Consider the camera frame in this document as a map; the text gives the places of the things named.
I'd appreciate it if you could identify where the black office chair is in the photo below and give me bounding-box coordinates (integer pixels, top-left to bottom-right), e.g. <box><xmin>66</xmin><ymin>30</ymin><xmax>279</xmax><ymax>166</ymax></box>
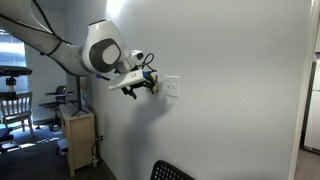
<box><xmin>35</xmin><ymin>85</ymin><xmax>76</xmax><ymax>132</ymax></box>

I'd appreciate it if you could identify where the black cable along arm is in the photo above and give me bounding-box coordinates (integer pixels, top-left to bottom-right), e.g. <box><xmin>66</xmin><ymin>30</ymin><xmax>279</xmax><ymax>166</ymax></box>
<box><xmin>0</xmin><ymin>0</ymin><xmax>73</xmax><ymax>57</ymax></box>

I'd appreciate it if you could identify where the bright window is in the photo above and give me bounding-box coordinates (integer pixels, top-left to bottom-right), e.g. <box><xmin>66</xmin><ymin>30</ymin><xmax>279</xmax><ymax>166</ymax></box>
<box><xmin>0</xmin><ymin>29</ymin><xmax>27</xmax><ymax>76</ymax></box>

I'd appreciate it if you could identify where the black cable with blue plug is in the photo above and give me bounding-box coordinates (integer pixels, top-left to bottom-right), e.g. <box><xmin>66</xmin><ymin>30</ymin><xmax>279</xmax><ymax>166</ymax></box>
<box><xmin>140</xmin><ymin>52</ymin><xmax>158</xmax><ymax>80</ymax></box>

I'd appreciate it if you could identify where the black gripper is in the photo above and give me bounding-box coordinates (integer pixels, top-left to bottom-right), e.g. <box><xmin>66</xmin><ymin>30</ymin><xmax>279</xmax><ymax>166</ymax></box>
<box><xmin>120</xmin><ymin>78</ymin><xmax>155</xmax><ymax>100</ymax></box>

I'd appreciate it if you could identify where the white box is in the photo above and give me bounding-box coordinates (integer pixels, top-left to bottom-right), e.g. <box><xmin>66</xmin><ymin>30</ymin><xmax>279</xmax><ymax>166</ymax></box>
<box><xmin>56</xmin><ymin>137</ymin><xmax>70</xmax><ymax>157</ymax></box>

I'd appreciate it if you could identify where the silver wrist camera bar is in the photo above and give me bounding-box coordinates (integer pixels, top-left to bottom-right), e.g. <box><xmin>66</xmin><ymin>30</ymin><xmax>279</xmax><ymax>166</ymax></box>
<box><xmin>108</xmin><ymin>69</ymin><xmax>149</xmax><ymax>92</ymax></box>

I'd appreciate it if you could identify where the black perforated metal chair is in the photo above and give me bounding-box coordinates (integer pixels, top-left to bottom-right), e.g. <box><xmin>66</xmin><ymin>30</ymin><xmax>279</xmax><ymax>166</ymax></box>
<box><xmin>149</xmin><ymin>159</ymin><xmax>196</xmax><ymax>180</ymax></box>

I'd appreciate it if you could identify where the white double switch plate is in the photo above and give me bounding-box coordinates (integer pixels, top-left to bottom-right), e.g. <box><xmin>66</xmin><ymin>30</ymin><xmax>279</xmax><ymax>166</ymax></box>
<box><xmin>163</xmin><ymin>75</ymin><xmax>181</xmax><ymax>99</ymax></box>

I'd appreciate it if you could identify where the black padded stand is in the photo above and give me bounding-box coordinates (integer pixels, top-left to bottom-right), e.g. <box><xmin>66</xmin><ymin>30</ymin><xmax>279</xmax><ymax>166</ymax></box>
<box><xmin>0</xmin><ymin>65</ymin><xmax>33</xmax><ymax>99</ymax></box>

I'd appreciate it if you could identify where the light wooden cabinet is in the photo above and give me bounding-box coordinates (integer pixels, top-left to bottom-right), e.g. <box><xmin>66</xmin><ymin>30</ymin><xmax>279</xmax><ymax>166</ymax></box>
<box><xmin>59</xmin><ymin>104</ymin><xmax>98</xmax><ymax>178</ymax></box>

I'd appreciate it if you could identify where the white wooden slat chair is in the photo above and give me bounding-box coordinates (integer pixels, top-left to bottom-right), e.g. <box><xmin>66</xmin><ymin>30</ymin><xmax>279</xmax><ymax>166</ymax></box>
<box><xmin>0</xmin><ymin>92</ymin><xmax>35</xmax><ymax>138</ymax></box>

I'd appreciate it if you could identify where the black power cord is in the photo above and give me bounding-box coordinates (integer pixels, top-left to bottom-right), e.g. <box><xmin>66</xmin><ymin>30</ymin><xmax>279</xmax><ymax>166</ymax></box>
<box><xmin>89</xmin><ymin>133</ymin><xmax>103</xmax><ymax>168</ymax></box>

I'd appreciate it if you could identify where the black tripod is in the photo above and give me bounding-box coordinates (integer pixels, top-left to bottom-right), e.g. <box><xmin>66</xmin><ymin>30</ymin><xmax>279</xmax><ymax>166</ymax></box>
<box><xmin>70</xmin><ymin>76</ymin><xmax>89</xmax><ymax>118</ymax></box>

